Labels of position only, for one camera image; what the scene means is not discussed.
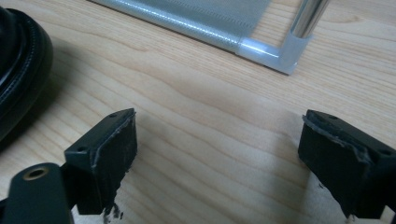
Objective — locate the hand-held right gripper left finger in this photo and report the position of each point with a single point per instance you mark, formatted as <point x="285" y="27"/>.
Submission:
<point x="112" y="146"/>

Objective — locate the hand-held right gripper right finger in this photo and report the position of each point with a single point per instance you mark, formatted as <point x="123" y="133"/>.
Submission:
<point x="339" y="161"/>

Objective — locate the black leather shoe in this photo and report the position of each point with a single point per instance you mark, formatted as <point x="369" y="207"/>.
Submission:
<point x="21" y="68"/>

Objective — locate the metal shoe rack grey shelves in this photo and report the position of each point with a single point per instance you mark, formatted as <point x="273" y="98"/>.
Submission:
<point x="218" y="21"/>

